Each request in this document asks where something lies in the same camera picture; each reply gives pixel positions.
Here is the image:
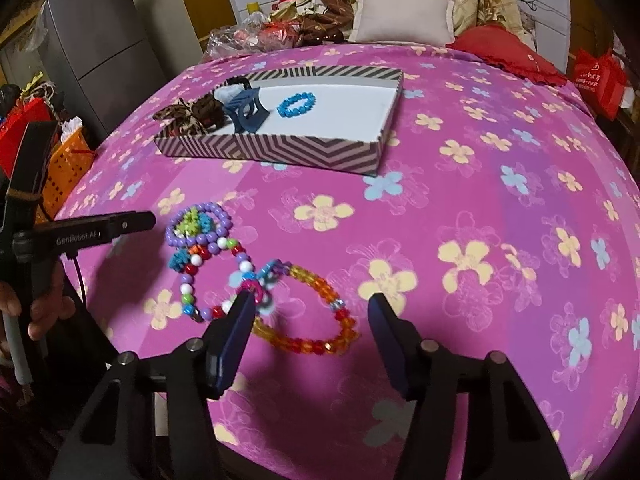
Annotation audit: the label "orange plastic basket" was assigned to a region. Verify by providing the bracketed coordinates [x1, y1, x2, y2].
[42, 130, 93, 211]

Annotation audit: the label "multicolour round bead bracelet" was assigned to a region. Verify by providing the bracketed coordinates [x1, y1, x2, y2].
[180, 240, 256, 323]

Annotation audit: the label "brown patterned blanket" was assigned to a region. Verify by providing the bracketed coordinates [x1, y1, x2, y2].
[295, 0, 357, 45]

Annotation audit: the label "blue flower bead charm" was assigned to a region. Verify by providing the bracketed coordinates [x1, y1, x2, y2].
[169, 247, 196, 272]

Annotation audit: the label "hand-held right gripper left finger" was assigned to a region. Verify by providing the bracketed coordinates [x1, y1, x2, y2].
[47, 290, 256, 480]

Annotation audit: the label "leopard print scrunchie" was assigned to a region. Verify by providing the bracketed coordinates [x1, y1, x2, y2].
[152, 99, 201, 136]

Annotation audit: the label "white fluffy hair tie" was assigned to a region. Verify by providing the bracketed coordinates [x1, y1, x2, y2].
[212, 76, 256, 103]

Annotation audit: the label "blue flower bead bracelet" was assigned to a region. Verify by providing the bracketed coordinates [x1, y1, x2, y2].
[276, 91, 317, 118]

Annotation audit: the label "clear plastic bags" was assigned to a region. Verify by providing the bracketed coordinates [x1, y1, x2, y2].
[205, 12, 301, 61]

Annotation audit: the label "grey refrigerator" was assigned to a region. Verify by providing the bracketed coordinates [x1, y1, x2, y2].
[37, 0, 203, 136]

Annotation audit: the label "blue hair claw clip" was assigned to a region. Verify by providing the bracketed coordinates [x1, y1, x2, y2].
[223, 87, 271, 136]

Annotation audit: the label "green flower bead bracelet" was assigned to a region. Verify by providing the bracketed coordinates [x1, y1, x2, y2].
[180, 210, 216, 238]

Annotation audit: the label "grey cable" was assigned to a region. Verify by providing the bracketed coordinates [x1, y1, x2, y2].
[2, 310, 35, 388]

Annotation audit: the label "brown scrunchie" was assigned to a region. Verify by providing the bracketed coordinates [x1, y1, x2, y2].
[192, 96, 231, 133]

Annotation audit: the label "light blue pink bracelet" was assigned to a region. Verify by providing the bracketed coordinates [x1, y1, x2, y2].
[227, 259, 280, 317]

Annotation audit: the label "red shopping bag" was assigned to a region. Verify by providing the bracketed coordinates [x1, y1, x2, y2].
[572, 49, 628, 121]

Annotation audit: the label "white pillow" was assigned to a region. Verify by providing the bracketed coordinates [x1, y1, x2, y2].
[347, 0, 457, 46]

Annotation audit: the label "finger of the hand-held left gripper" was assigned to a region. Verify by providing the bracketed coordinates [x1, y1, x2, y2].
[50, 211, 157, 253]

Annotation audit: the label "orange red crystal bracelet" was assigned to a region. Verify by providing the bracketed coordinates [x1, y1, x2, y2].
[250, 262, 361, 356]

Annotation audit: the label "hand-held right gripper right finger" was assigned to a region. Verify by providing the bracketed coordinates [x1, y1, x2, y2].
[367, 292, 571, 480]

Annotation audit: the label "red ruffled pillow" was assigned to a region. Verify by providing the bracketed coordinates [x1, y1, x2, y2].
[447, 24, 568, 88]

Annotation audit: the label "purple bead bracelet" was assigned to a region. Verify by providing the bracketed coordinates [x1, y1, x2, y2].
[166, 202, 233, 256]

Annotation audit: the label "red paper bag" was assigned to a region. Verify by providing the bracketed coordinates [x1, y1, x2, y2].
[0, 97, 53, 173]

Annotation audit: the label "person's left hand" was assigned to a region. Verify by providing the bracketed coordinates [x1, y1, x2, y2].
[0, 265, 76, 342]

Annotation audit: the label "striped cardboard box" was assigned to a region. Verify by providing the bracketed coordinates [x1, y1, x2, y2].
[154, 66, 405, 177]

